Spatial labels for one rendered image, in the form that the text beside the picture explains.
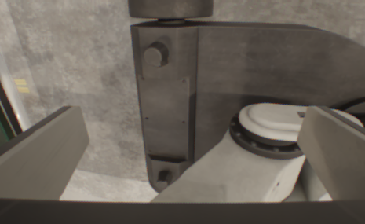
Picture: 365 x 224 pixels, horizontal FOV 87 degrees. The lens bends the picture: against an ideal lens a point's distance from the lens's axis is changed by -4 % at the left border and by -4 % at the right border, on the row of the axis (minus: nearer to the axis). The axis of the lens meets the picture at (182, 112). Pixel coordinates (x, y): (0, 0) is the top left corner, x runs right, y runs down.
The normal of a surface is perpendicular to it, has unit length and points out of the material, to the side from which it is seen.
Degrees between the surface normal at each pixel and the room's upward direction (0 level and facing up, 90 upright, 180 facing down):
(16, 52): 0
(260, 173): 90
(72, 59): 0
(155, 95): 0
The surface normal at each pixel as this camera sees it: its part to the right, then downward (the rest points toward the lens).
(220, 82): -0.21, 0.47
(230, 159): 0.00, -0.88
